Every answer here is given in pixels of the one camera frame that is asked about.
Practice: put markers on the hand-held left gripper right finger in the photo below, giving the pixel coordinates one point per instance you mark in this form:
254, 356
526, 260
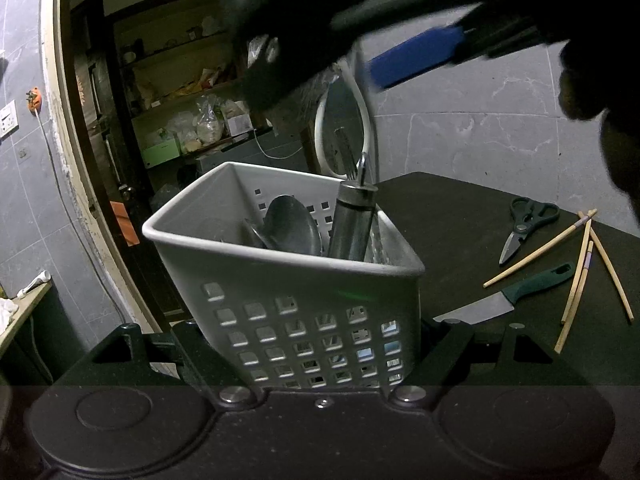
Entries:
450, 345

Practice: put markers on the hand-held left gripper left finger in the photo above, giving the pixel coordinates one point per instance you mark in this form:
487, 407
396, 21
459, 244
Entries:
205, 365

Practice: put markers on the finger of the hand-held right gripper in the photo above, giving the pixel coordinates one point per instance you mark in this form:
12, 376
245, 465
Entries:
415, 57
290, 35

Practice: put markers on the blue ceramic spoon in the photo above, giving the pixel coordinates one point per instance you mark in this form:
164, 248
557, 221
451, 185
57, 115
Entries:
365, 353

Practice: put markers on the grey perforated plastic basket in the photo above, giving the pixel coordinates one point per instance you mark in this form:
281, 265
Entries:
280, 300

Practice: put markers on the wooden chopstick purple band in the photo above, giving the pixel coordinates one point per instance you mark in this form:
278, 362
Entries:
572, 305
540, 249

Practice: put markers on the large metal spoon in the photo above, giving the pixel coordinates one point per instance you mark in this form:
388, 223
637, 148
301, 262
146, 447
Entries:
292, 225

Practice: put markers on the person's right forearm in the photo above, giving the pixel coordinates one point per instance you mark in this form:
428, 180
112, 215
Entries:
615, 110

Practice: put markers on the clear plastic bag dark contents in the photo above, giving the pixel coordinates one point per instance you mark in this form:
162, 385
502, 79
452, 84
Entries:
305, 105

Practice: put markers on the small white box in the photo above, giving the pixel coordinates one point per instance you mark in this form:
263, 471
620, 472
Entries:
239, 124

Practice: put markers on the wooden shelf unit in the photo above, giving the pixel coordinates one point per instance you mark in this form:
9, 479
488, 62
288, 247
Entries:
190, 60

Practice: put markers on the clear bags on shelf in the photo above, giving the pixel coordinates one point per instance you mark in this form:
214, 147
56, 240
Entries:
209, 122

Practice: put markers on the dark grey cabinet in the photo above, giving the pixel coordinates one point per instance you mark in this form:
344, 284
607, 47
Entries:
270, 155

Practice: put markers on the green box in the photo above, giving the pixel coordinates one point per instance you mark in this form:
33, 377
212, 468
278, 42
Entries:
160, 152

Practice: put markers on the white tube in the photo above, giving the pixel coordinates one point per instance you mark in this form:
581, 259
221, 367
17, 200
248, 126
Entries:
34, 284

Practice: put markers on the white cloth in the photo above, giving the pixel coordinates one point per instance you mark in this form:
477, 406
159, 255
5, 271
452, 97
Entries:
6, 312

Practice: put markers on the beige door frame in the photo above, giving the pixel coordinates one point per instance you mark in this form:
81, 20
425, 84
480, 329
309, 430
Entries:
70, 160

